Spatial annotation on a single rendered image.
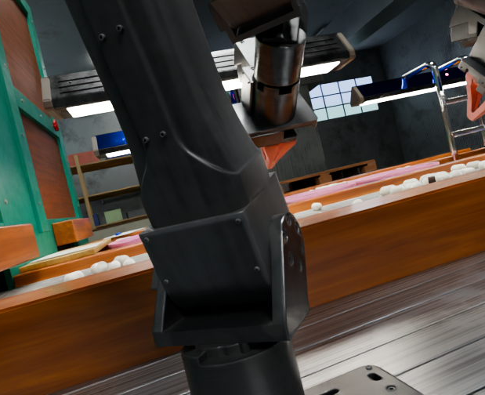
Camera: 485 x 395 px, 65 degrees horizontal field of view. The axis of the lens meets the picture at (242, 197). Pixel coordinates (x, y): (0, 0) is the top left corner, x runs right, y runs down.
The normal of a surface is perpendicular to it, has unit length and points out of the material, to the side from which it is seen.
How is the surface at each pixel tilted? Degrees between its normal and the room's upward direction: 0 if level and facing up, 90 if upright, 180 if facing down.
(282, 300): 59
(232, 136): 80
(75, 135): 90
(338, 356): 0
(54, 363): 90
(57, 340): 90
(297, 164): 90
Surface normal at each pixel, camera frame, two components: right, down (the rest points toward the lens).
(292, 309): 0.88, -0.21
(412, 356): -0.23, -0.97
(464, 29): -0.94, 0.23
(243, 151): 0.75, -0.40
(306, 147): 0.23, -0.04
